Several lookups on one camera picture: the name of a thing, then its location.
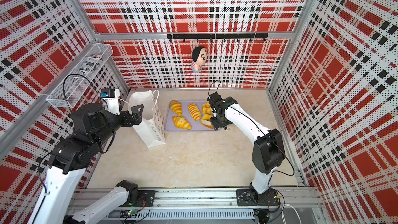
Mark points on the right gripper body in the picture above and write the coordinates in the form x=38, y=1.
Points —
x=219, y=122

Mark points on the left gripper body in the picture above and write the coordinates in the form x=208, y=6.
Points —
x=126, y=122

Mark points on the square toast bread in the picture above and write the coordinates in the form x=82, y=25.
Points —
x=206, y=121

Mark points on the long ridged bread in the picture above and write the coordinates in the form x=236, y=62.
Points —
x=194, y=111

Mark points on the white paper bag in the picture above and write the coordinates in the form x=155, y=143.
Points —
x=151, y=130

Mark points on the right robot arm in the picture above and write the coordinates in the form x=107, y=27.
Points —
x=268, y=148

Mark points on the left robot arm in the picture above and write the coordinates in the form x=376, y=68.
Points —
x=93, y=127

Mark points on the round bundt bread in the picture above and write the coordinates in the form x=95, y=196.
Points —
x=206, y=109

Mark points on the lavender tray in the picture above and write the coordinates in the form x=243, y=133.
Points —
x=189, y=115

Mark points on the croissant back left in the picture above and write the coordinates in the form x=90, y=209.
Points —
x=176, y=107

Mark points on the croissant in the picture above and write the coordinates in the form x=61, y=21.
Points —
x=176, y=107
x=181, y=122

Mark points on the croissant front left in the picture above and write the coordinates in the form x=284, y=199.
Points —
x=181, y=122

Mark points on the hanging doll toy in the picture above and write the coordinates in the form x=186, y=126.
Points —
x=199, y=57

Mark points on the can in basket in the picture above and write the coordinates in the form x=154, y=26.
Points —
x=90, y=64

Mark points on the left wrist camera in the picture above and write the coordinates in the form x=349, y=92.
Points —
x=111, y=97

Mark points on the clear wire shelf basket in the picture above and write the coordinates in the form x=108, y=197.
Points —
x=69, y=91

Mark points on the black hook rail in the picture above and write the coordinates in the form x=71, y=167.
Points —
x=222, y=36

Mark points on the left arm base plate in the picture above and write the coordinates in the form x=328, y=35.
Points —
x=140, y=198

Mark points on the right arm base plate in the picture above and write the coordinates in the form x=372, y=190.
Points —
x=249, y=197

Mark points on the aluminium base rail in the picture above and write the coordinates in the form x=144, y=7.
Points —
x=206, y=204

